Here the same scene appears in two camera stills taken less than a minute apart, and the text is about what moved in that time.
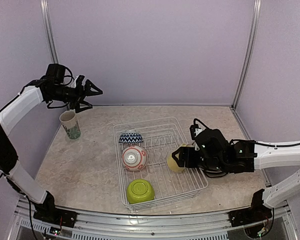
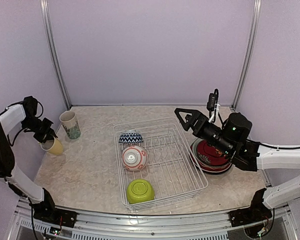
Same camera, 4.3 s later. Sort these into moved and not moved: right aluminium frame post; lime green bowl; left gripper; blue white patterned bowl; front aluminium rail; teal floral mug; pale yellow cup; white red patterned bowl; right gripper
Moved: left gripper; right gripper; pale yellow cup
Not moved: blue white patterned bowl; teal floral mug; lime green bowl; front aluminium rail; white red patterned bowl; right aluminium frame post
